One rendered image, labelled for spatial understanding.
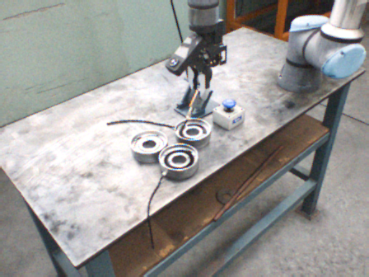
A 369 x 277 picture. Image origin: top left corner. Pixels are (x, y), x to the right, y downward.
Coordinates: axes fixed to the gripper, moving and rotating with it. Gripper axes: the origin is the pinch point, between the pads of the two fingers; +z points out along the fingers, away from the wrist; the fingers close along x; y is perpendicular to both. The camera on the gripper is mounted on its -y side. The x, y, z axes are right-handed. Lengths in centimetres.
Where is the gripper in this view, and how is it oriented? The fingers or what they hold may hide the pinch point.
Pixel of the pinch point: (198, 95)
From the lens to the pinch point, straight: 101.4
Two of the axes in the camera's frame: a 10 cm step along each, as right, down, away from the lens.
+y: 7.7, -4.1, 4.8
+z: 0.3, 7.8, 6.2
